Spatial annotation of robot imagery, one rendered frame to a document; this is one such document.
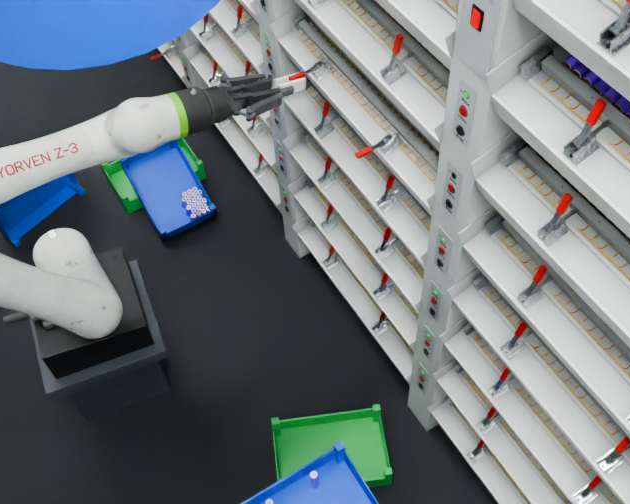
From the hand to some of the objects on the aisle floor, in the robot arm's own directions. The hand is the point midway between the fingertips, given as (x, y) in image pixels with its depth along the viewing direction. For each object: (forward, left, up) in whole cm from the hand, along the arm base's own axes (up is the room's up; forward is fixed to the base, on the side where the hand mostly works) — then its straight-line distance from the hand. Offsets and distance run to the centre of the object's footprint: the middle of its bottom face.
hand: (289, 84), depth 170 cm
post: (+18, +22, -89) cm, 94 cm away
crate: (-66, +66, -96) cm, 134 cm away
